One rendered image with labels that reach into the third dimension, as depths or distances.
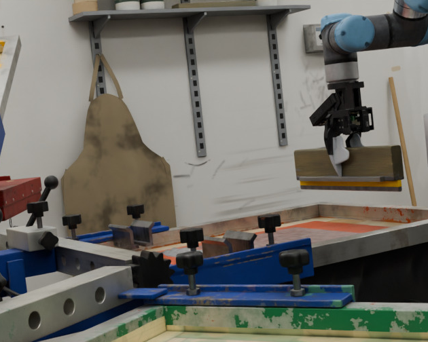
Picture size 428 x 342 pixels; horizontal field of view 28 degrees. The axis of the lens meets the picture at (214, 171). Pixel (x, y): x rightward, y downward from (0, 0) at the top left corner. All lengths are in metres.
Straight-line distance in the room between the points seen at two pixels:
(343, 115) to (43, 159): 2.06
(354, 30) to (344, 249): 0.48
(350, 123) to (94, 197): 2.03
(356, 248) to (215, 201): 2.52
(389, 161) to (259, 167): 2.44
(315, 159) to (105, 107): 1.91
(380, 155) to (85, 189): 2.09
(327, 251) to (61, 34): 2.44
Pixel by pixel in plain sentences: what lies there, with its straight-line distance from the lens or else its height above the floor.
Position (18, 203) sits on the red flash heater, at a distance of 2.69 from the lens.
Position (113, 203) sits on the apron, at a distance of 3.83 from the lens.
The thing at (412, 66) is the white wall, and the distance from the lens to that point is 4.94.
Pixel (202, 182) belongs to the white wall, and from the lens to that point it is 4.08.
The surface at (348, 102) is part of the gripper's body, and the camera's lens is 1.93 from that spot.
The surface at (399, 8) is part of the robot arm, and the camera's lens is 1.86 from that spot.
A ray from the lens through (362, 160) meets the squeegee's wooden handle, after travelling 1.92.
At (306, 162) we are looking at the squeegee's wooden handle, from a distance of 2.09.
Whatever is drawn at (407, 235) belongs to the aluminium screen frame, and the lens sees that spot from 1.72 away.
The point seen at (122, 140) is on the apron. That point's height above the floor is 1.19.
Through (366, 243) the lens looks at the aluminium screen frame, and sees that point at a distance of 1.66.
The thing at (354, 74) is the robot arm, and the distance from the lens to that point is 1.95.
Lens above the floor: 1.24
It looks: 3 degrees down
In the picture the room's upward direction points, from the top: 6 degrees counter-clockwise
